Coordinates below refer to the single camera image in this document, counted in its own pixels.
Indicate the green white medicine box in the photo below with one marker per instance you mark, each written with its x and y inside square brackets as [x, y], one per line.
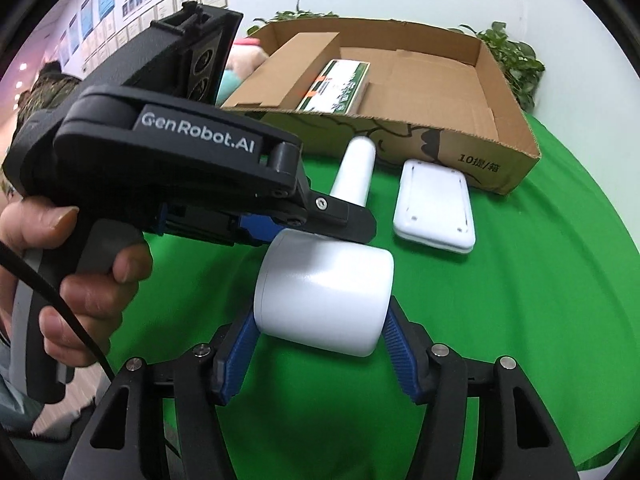
[338, 89]

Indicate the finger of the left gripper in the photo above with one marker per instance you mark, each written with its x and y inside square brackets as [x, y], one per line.
[265, 215]

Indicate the person in camouflage jacket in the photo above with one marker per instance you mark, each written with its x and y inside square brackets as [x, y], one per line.
[36, 116]

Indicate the brown cardboard box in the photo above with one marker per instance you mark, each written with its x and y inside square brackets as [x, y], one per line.
[431, 94]

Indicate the green table cloth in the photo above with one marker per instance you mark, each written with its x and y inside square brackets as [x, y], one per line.
[553, 281]

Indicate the right potted plant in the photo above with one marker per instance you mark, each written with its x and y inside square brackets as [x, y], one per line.
[517, 61]

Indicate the left potted plant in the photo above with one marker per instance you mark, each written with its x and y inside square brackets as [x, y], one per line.
[288, 15]

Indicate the white hair dryer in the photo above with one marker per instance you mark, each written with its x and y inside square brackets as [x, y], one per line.
[324, 293]

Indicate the potted plant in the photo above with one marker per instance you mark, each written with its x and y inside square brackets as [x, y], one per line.
[517, 61]
[288, 15]

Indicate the framed certificates on wall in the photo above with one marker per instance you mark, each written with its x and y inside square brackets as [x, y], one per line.
[87, 32]

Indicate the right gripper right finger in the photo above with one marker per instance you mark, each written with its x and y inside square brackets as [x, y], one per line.
[516, 435]

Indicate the white rectangular device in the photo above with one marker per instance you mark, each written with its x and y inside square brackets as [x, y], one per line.
[433, 207]

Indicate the pink pig plush toy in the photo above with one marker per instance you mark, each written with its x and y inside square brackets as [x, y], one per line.
[245, 56]

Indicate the person's left hand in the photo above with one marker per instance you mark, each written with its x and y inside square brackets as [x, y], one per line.
[97, 300]

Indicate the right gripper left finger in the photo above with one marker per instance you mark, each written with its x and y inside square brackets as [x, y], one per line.
[125, 439]

